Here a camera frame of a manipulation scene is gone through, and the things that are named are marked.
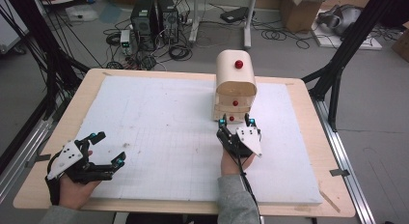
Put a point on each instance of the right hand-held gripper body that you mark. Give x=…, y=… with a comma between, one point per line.
x=246, y=141

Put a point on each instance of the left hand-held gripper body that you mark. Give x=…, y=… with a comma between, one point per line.
x=66, y=158

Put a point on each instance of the wooden cabinet with red knobs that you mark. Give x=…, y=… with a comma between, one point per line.
x=235, y=76

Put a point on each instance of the person's right hand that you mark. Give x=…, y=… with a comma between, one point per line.
x=230, y=166

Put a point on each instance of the person's left hand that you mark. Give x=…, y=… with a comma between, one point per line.
x=77, y=191

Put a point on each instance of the grey tape piece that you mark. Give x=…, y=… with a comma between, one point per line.
x=339, y=172
x=41, y=158

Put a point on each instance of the white foam mat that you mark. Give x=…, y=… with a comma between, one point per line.
x=167, y=137

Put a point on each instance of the white stand leg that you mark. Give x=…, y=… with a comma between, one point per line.
x=194, y=18
x=249, y=21

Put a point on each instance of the small grey power supply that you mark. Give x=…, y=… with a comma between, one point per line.
x=125, y=40

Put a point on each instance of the flat black device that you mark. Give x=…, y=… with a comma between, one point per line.
x=234, y=14

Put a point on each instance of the black computer tower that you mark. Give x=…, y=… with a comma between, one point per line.
x=169, y=19
x=142, y=19

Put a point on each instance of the open cardboard box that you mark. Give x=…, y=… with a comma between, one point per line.
x=299, y=11

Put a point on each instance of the white floor board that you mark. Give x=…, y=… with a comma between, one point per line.
x=349, y=40

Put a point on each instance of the grey bag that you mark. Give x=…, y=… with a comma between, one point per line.
x=340, y=16

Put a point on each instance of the brown cardboard box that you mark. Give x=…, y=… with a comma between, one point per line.
x=402, y=43

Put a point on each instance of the aluminium floor rail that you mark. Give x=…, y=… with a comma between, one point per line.
x=345, y=156
x=22, y=150

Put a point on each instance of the black metal frame stand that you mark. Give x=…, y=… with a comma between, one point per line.
x=48, y=53
x=345, y=53

